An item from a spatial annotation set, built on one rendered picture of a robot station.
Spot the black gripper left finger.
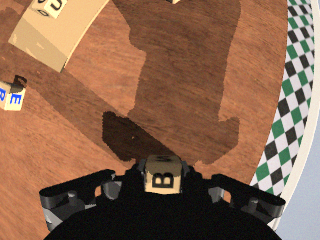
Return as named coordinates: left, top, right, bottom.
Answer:
left=39, top=159, right=147, bottom=232

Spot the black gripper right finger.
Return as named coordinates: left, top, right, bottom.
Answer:
left=179, top=161, right=286, bottom=232

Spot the tan flat mat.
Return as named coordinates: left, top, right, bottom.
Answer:
left=8, top=0, right=109, bottom=73

